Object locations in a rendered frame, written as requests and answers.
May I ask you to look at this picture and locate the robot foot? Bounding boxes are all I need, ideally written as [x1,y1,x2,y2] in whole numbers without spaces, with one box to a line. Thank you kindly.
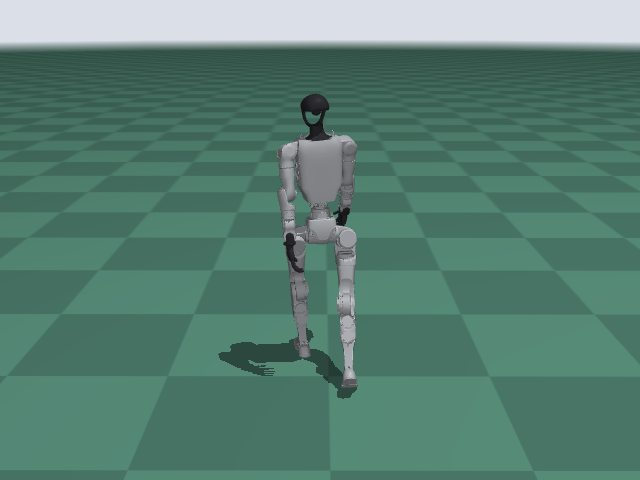
[341,368,358,388]
[294,337,311,358]

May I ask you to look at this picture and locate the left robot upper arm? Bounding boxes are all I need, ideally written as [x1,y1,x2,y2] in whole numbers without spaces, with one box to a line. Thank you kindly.
[277,141,298,202]

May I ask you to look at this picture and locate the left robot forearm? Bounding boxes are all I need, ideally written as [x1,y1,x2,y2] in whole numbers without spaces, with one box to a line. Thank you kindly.
[277,188,296,241]

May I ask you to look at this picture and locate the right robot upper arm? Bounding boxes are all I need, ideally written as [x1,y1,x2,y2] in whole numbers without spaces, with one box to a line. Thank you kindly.
[338,135,357,186]

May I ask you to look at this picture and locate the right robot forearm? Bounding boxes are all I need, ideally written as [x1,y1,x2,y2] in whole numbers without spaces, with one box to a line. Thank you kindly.
[339,174,354,212]

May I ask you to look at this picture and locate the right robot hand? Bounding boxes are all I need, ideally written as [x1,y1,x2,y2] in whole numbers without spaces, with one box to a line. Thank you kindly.
[333,207,350,226]

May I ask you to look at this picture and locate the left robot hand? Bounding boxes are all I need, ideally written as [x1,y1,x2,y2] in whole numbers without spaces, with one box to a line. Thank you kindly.
[284,233,304,273]

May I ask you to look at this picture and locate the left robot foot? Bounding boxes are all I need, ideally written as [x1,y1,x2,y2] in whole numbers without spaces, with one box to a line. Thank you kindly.
[294,337,311,358]

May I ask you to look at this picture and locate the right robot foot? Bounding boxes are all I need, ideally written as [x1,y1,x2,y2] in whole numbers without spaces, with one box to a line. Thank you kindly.
[341,368,358,388]

